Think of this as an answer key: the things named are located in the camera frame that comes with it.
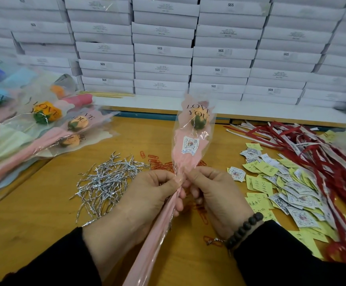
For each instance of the person's right hand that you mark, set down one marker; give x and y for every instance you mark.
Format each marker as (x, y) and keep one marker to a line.
(220, 199)

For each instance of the person's left hand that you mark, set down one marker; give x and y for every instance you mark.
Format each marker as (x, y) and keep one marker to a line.
(134, 211)

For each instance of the pile of yellow white tags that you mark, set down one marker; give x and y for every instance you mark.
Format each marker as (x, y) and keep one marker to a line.
(280, 190)

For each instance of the pink orange flower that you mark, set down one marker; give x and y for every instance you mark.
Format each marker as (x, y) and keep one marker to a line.
(191, 140)

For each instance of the pile of red ribbons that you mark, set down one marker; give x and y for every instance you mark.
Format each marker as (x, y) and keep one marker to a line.
(316, 160)

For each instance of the pile of flowers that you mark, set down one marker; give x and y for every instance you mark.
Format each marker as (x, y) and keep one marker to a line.
(18, 143)

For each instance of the person's right forearm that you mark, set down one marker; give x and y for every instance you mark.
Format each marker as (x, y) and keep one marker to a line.
(298, 259)

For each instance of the person's left forearm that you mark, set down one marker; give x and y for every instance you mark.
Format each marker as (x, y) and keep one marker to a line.
(48, 265)

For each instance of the pile of silver twist ties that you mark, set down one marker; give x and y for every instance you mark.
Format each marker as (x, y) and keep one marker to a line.
(107, 181)

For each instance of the pile of orange paper clips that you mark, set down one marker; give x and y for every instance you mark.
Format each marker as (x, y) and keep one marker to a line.
(158, 162)

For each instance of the long white board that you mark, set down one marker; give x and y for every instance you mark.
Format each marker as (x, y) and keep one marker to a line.
(268, 110)

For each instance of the wooden sticks bundle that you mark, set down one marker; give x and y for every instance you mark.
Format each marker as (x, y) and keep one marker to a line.
(110, 94)

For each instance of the wall of stacked white boxes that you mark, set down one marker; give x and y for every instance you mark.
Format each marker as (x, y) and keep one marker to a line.
(161, 44)

